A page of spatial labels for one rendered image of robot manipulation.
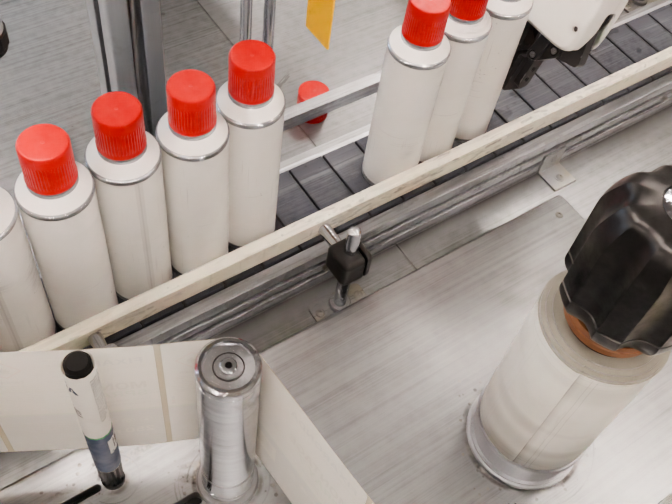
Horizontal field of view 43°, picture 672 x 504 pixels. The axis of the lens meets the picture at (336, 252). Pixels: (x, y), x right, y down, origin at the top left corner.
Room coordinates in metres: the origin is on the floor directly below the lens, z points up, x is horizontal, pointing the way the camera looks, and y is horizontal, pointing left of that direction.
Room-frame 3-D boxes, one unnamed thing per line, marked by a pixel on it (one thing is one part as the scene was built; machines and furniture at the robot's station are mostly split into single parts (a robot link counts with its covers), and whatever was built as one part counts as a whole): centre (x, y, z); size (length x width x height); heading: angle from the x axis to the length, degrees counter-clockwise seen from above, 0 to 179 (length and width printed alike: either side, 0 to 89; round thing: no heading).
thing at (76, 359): (0.20, 0.13, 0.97); 0.02 x 0.02 x 0.19
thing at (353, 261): (0.41, -0.01, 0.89); 0.03 x 0.03 x 0.12; 43
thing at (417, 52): (0.54, -0.03, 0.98); 0.05 x 0.05 x 0.20
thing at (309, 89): (0.64, 0.05, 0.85); 0.03 x 0.03 x 0.03
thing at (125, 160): (0.37, 0.16, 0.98); 0.05 x 0.05 x 0.20
